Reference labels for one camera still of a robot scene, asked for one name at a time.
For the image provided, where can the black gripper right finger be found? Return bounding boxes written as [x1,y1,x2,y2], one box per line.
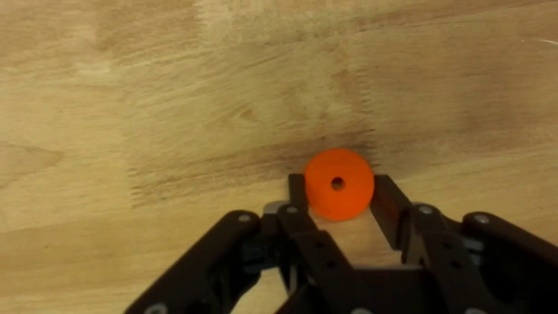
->
[370,172,558,314]

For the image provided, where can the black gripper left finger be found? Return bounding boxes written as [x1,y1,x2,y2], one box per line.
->
[124,172,358,314]

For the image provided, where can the orange disk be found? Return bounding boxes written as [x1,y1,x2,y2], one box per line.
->
[304,146,377,223]

